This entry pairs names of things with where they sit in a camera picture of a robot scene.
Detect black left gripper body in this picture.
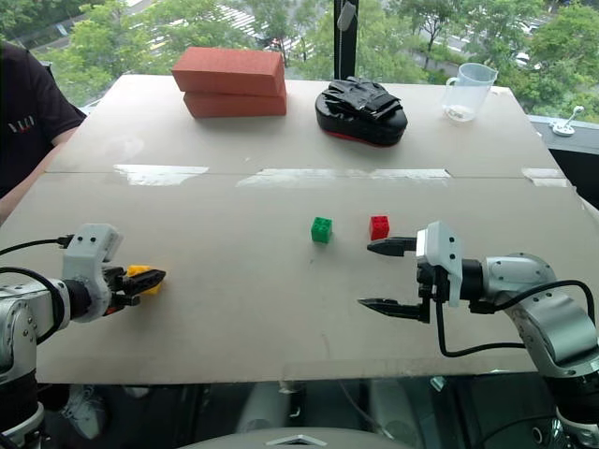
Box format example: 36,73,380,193
100,266,126,316

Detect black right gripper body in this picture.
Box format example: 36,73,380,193
416,261,446,304

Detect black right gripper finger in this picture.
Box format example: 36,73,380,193
366,237,418,258
357,280,432,326

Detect yellow toy brick cube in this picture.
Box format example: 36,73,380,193
126,264,163,297

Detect red toy brick cube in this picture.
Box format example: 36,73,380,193
369,214,391,241

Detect green toy brick cube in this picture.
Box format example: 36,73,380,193
310,215,334,244

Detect white shoe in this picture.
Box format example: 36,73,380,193
59,384,108,441

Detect black oval pad, red rim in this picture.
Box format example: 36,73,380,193
314,91,409,149

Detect clear tape strip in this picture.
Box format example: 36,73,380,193
520,167,570,188

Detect crumpled black glove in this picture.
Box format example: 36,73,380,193
321,76,403,115

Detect grey rounded robot torso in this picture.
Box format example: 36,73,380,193
184,427,416,449

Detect clear plastic measuring cup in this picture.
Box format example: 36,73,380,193
441,62,499,123

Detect person in black t-shirt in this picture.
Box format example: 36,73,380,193
0,40,88,199

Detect red-orange foam brick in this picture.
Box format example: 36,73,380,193
183,82,288,120
170,46,286,98

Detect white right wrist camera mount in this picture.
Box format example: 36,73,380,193
416,221,464,309

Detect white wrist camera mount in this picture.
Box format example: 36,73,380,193
61,223,124,324
416,221,464,309

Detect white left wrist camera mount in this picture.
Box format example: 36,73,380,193
61,223,124,324

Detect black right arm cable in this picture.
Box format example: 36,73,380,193
433,279,598,359

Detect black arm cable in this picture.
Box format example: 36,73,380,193
433,279,598,359
0,236,76,345

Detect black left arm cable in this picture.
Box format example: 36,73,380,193
0,236,76,345

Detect black window frame post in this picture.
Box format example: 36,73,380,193
332,0,358,81

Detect white window handle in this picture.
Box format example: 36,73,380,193
548,106,586,138

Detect white blind cord pull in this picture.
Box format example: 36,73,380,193
337,0,356,80

